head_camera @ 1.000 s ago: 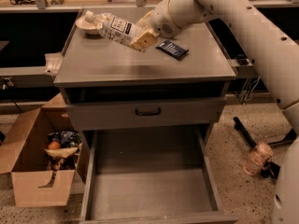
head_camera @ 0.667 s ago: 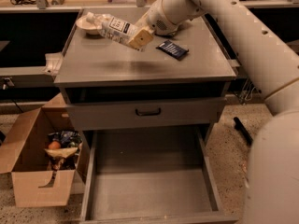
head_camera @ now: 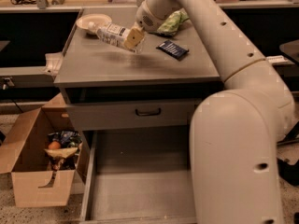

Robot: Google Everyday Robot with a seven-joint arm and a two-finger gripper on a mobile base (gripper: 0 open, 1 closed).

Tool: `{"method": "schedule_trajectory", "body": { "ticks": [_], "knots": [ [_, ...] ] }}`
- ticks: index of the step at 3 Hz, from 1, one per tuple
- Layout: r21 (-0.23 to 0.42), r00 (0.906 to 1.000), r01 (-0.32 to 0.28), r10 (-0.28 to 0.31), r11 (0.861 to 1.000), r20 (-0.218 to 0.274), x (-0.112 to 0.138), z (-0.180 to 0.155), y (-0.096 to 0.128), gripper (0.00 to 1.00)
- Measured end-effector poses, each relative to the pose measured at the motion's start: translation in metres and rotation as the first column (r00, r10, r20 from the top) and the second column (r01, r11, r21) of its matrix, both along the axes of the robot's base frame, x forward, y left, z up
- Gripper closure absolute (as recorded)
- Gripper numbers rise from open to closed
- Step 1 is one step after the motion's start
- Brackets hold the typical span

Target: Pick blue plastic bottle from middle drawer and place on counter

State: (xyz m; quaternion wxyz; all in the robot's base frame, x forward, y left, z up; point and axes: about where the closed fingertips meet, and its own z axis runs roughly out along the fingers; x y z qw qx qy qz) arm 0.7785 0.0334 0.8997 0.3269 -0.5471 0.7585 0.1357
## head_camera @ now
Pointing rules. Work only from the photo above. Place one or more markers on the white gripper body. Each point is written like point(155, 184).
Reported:
point(146, 19)

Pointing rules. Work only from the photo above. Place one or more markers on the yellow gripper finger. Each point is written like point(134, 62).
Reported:
point(134, 37)

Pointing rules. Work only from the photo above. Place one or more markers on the clear plastic water bottle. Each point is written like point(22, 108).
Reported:
point(111, 34)

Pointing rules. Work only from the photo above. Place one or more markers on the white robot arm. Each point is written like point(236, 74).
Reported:
point(233, 133)

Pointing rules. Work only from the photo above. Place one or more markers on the grey drawer cabinet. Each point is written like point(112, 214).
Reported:
point(95, 72)

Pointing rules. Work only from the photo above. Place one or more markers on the closed grey drawer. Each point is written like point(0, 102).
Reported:
point(121, 115)

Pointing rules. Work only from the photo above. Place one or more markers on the open grey bottom drawer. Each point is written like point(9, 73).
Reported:
point(139, 176)

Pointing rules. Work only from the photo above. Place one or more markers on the green chip bag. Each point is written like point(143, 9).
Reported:
point(171, 24)

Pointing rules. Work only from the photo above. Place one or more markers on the white ceramic bowl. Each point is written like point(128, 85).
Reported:
point(93, 18)

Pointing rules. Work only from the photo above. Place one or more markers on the dark blue snack packet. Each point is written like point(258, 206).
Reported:
point(172, 49)

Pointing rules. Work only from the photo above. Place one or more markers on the blue snack bag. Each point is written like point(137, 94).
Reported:
point(66, 138)

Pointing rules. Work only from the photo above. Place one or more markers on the orange fruit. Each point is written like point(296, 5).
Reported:
point(54, 145)

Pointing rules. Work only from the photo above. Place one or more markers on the white power strip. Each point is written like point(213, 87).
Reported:
point(276, 59)

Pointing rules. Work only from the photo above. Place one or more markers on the yellow snack bag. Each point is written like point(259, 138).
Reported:
point(61, 152)

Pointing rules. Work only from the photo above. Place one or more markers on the cardboard box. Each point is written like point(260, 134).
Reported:
point(23, 155)

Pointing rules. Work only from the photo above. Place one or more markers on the black drawer handle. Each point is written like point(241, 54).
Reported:
point(147, 113)

